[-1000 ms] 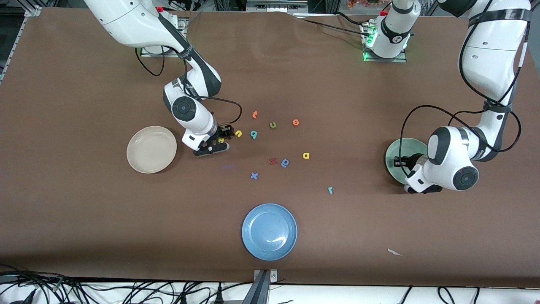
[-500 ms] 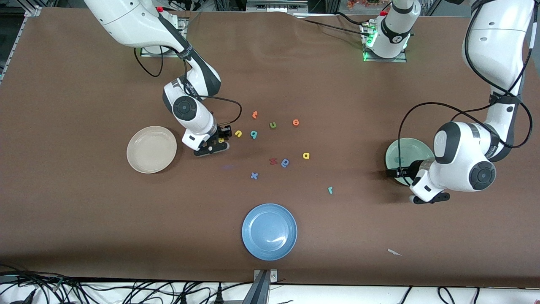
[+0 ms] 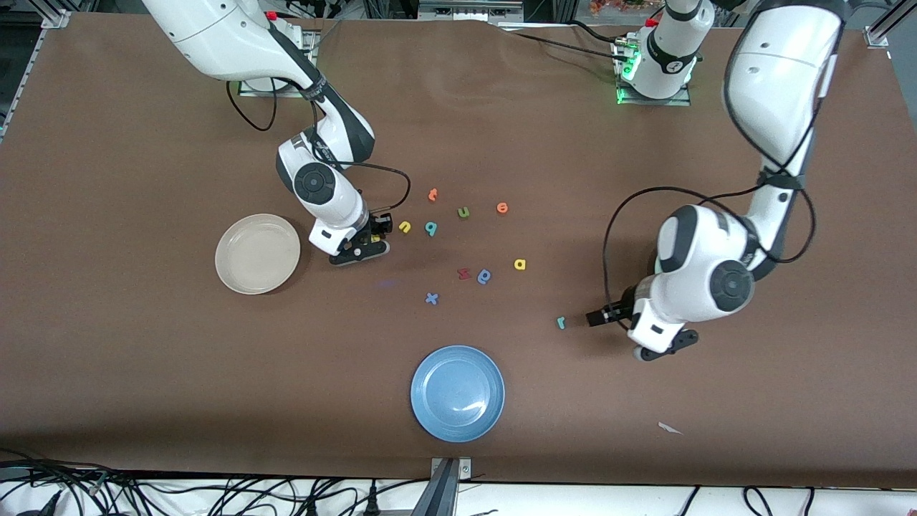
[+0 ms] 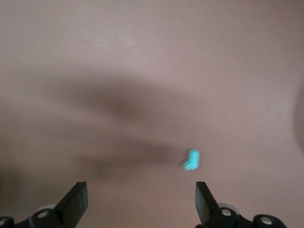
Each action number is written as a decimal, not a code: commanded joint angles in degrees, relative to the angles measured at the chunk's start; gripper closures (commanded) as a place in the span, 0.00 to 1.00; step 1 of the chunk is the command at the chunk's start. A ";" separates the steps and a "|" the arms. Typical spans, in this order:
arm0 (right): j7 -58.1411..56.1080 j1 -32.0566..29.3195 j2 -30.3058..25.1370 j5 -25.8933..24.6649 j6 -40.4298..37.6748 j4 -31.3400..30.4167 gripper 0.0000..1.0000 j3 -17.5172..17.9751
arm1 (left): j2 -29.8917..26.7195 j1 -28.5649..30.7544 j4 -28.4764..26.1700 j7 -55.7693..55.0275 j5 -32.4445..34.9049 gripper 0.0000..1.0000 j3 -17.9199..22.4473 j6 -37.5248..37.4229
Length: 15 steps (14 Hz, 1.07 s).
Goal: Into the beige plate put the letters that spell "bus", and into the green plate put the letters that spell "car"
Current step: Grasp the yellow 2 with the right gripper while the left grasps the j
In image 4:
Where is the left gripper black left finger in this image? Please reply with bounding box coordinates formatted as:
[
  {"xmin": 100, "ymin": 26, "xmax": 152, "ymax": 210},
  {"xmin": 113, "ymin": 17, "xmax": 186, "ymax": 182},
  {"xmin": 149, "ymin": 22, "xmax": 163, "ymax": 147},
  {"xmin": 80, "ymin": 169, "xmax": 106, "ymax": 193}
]
[{"xmin": 0, "ymin": 181, "xmax": 89, "ymax": 228}]

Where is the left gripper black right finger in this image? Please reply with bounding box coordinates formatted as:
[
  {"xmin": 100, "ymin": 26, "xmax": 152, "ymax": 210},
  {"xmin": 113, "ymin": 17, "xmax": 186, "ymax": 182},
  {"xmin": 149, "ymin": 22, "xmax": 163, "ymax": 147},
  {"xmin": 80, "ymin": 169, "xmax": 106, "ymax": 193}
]
[{"xmin": 195, "ymin": 181, "xmax": 286, "ymax": 228}]

